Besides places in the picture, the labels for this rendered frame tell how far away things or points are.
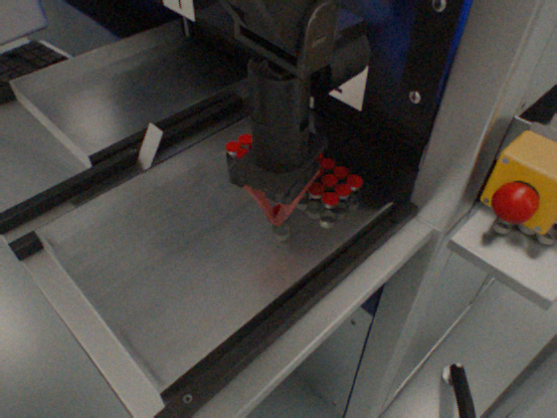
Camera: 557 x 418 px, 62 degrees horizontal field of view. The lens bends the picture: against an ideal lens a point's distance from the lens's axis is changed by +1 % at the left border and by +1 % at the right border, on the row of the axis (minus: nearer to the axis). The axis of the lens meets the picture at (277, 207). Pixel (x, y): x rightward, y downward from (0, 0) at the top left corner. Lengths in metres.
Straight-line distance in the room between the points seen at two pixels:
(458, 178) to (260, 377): 0.30
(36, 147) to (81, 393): 0.90
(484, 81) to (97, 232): 0.47
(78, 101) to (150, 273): 0.40
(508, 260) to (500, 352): 1.02
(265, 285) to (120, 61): 0.57
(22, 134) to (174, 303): 0.41
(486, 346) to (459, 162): 1.12
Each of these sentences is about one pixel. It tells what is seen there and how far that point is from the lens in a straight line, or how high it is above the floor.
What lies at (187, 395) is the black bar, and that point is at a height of 0.90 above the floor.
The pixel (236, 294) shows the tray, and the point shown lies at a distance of 0.52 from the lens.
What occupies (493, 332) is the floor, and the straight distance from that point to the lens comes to 1.64.
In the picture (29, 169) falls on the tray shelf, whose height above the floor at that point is 0.88.
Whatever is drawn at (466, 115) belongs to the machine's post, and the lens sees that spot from 0.51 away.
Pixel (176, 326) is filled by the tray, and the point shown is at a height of 0.88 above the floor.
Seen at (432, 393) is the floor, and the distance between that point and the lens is 1.48.
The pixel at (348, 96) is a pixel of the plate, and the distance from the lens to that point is 0.59.
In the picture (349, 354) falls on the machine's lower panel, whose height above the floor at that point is 0.41.
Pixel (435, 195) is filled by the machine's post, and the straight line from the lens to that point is 0.58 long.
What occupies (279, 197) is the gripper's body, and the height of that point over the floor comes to 1.01.
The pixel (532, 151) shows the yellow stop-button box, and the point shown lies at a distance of 0.52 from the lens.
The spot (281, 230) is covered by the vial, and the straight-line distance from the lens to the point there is 0.55.
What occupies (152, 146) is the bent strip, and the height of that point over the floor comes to 0.92.
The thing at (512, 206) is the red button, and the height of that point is 1.00.
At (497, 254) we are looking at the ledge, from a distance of 0.62.
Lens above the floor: 1.32
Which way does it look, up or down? 47 degrees down
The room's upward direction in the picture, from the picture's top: straight up
